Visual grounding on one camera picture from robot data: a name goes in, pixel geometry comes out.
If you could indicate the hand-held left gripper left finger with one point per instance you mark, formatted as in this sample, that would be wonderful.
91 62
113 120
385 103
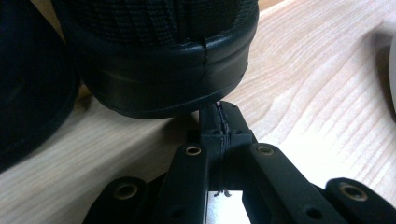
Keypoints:
213 130

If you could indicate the black white canvas sneaker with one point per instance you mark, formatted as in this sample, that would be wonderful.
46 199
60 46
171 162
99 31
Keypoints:
393 77

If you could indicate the black slip-on shoe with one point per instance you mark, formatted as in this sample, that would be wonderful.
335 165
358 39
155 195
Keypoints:
31 93
155 77

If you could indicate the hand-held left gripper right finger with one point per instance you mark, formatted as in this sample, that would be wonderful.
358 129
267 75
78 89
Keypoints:
236 130

